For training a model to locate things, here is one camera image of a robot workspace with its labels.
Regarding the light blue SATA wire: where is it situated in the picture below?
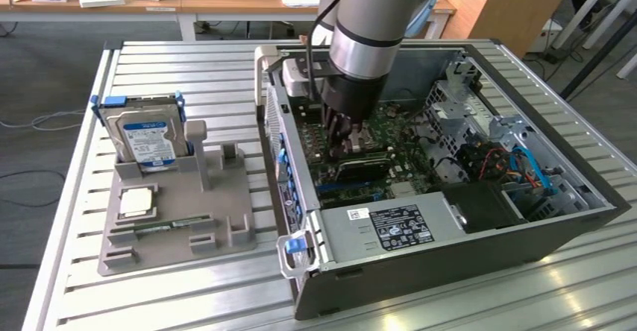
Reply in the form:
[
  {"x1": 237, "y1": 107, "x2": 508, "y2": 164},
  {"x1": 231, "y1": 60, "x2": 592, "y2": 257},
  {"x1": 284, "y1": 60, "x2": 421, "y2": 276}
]
[{"x1": 511, "y1": 146, "x2": 557, "y2": 198}]

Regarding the red black wire bundle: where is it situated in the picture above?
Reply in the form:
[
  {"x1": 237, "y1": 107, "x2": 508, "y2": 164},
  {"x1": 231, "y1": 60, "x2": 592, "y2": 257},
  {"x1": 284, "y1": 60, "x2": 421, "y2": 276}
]
[{"x1": 457, "y1": 142, "x2": 509, "y2": 183}]

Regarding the hard drive with blue caddy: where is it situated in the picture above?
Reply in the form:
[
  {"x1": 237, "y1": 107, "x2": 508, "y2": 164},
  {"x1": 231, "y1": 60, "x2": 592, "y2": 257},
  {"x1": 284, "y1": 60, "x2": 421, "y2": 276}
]
[{"x1": 89, "y1": 91, "x2": 186, "y2": 160}]

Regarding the white floor cable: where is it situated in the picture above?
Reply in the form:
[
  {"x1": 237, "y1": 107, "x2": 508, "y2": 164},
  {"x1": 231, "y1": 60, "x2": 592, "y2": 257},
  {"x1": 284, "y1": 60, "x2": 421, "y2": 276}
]
[{"x1": 0, "y1": 109, "x2": 90, "y2": 130}]

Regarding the grey power supply unit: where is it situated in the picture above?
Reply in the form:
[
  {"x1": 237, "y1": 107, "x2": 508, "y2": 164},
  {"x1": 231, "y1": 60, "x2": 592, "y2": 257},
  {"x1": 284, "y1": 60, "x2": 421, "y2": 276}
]
[{"x1": 318, "y1": 191, "x2": 468, "y2": 264}]

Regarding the white table frame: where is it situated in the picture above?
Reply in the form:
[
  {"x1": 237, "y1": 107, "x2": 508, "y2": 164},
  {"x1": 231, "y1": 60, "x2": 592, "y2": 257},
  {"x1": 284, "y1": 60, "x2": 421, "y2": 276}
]
[{"x1": 549, "y1": 0, "x2": 637, "y2": 81}]

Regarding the grey plastic parts rack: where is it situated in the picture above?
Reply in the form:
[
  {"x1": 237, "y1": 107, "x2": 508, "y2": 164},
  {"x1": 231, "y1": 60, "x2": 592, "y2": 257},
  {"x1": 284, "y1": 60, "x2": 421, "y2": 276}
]
[{"x1": 98, "y1": 119, "x2": 261, "y2": 277}]

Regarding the silver CPU chip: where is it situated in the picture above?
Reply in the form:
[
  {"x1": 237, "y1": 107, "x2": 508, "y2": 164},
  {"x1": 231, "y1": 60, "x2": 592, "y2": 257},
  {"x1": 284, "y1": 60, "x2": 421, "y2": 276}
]
[{"x1": 119, "y1": 189, "x2": 155, "y2": 218}]

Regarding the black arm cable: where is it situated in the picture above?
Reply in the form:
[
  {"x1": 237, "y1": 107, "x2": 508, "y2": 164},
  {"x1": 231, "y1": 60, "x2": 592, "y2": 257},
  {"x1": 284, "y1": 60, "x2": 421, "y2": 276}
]
[{"x1": 304, "y1": 0, "x2": 345, "y2": 101}]

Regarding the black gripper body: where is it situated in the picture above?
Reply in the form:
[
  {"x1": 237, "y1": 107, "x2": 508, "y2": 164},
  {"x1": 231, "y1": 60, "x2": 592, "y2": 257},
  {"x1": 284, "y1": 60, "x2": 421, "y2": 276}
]
[{"x1": 317, "y1": 74, "x2": 393, "y2": 123}]

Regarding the green motherboard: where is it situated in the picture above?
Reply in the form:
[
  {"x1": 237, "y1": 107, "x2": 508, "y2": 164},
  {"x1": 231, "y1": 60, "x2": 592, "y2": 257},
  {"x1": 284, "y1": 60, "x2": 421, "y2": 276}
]
[{"x1": 293, "y1": 99, "x2": 449, "y2": 211}]

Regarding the black graphics card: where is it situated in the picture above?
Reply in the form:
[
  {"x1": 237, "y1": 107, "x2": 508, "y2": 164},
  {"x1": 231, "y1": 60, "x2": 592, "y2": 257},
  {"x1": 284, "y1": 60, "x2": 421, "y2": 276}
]
[{"x1": 334, "y1": 157, "x2": 396, "y2": 183}]

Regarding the silver metal disk bay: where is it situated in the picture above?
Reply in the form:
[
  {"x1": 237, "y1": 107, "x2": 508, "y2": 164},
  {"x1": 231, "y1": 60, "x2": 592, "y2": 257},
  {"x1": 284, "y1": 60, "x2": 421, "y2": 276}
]
[{"x1": 422, "y1": 79, "x2": 503, "y2": 149}]

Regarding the white floor device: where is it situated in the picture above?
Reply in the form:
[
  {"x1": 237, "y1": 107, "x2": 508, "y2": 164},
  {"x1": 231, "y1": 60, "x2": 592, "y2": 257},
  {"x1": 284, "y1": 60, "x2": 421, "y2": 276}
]
[{"x1": 527, "y1": 18, "x2": 565, "y2": 54}]

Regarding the black open PC case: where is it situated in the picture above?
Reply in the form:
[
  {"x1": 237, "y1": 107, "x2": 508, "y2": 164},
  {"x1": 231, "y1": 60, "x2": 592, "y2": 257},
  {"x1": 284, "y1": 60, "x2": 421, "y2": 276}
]
[{"x1": 253, "y1": 43, "x2": 633, "y2": 321}]

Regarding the wooden cabinet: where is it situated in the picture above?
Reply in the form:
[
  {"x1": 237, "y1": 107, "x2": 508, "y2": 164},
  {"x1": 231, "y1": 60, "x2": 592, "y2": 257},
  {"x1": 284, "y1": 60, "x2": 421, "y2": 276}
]
[{"x1": 433, "y1": 0, "x2": 581, "y2": 58}]

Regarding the metal CPU socket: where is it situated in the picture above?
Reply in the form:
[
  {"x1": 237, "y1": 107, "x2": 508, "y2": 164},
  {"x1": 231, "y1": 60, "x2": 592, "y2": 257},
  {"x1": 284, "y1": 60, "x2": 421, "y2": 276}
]
[{"x1": 362, "y1": 120, "x2": 382, "y2": 149}]

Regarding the silver hard disk blue label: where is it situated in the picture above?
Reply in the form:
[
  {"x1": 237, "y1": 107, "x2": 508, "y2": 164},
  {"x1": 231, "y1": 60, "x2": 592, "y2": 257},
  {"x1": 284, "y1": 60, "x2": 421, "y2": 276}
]
[{"x1": 98, "y1": 99, "x2": 179, "y2": 168}]

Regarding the green RAM stick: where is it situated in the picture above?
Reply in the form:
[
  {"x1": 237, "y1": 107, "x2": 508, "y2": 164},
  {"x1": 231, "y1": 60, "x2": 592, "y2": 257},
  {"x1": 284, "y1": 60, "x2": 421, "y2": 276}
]
[
  {"x1": 318, "y1": 151, "x2": 396, "y2": 165},
  {"x1": 134, "y1": 217, "x2": 210, "y2": 234}
]

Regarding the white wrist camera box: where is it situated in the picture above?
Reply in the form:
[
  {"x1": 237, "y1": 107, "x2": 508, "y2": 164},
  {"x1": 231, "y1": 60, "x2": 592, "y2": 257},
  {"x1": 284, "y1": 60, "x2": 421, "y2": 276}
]
[{"x1": 281, "y1": 57, "x2": 333, "y2": 97}]

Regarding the blue expansion slot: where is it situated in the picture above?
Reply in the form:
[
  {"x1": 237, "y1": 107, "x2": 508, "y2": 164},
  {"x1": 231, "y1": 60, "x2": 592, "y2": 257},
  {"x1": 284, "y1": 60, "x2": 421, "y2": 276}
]
[{"x1": 317, "y1": 183, "x2": 369, "y2": 195}]

